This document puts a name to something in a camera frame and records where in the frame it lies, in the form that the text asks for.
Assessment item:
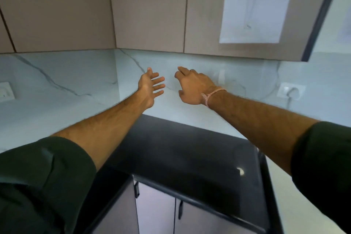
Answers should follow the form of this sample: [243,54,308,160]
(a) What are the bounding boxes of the person's right hand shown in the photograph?
[174,66,218,105]

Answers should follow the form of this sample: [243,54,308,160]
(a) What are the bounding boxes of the person's left hand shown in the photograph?
[138,67,166,110]

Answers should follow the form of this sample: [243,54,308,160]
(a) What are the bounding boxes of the person's left forearm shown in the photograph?
[52,90,151,171]

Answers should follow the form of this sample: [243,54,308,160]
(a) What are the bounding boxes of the person's right forearm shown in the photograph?
[205,90,320,176]

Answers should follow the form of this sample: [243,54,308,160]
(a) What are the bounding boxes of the white paper sheet with drawing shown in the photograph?
[219,0,298,44]

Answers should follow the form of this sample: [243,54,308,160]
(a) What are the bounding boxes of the grey base cabinet door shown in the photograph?
[135,182,176,234]
[91,178,140,234]
[174,199,259,234]

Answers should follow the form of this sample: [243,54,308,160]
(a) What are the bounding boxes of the dark green left sleeve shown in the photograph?
[0,136,97,234]

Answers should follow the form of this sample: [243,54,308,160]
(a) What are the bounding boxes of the dark green sleeve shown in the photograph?
[0,136,97,234]
[290,121,351,233]

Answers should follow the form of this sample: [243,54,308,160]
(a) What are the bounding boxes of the dark green right sleeve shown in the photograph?
[290,121,351,233]

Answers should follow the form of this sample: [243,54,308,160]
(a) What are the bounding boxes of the pink string bracelet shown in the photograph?
[201,88,227,108]

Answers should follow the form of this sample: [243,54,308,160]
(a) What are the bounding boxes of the beige wall cabinet door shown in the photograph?
[107,0,189,53]
[184,0,337,62]
[0,0,116,53]
[0,9,16,54]

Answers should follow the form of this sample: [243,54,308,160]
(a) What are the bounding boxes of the white plug with cable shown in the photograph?
[283,86,300,109]

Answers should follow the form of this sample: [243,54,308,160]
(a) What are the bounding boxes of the white wall socket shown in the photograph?
[0,81,16,103]
[277,82,306,101]

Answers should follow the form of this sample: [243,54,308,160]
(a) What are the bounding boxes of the dark wall cabinet side panel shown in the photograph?
[301,0,346,62]

